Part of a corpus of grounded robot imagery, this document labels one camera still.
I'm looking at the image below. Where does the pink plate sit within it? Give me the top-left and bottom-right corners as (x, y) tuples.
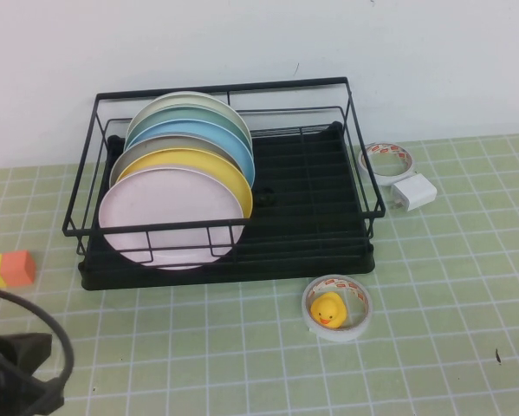
(97, 168), (247, 270)

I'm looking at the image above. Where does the yellow plate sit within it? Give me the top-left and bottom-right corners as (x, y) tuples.
(115, 146), (255, 222)

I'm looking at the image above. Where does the blue plate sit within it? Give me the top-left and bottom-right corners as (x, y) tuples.
(124, 119), (258, 192)

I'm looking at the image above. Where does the green plate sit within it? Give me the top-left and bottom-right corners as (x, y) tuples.
(127, 106), (255, 151)

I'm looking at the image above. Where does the cream plate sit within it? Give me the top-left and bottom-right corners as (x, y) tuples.
(127, 90), (254, 140)

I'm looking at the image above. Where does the grey plate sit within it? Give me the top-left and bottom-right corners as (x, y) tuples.
(109, 134), (238, 187)

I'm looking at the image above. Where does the black plastic drain tray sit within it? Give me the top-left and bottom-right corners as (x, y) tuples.
(79, 120), (376, 290)

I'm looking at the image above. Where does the yellow rubber duck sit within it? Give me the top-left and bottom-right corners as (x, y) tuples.
(309, 292), (347, 328)

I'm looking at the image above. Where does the white tape roll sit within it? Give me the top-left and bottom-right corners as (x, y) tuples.
(357, 141), (418, 187)
(302, 275), (373, 343)

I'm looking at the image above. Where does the white charger adapter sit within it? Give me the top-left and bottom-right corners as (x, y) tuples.
(388, 172), (439, 213)

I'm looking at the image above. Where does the green checked table mat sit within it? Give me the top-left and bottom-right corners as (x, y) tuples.
(0, 133), (519, 416)

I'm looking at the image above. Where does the orange block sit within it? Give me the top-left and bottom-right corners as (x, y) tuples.
(0, 250), (38, 287)

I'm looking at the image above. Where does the black wire dish rack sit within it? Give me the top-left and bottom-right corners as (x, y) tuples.
(62, 76), (387, 261)

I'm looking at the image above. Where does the grey left arm cable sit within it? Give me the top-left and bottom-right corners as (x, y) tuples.
(0, 276), (76, 391)

